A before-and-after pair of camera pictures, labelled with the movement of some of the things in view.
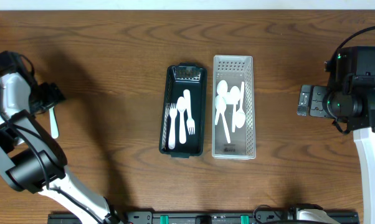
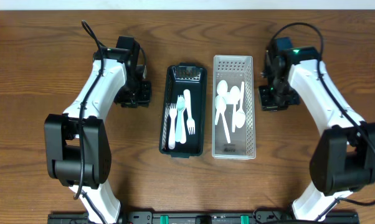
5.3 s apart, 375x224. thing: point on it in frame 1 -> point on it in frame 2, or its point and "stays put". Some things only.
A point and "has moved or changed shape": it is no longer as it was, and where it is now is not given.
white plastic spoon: x=220 y=105 stays put
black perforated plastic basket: x=179 y=78 stays put
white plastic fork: x=190 y=122 stays put
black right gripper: x=315 y=107 -> x=267 y=104
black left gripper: x=46 y=97 -> x=139 y=94
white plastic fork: x=54 y=123 has moved or changed shape
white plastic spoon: x=234 y=96 stays put
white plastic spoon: x=240 y=116 stays put
